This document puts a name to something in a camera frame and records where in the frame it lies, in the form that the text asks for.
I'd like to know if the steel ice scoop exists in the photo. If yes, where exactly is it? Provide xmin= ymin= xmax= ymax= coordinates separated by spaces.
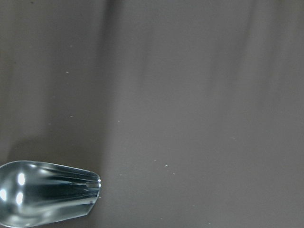
xmin=0 ymin=161 xmax=101 ymax=228

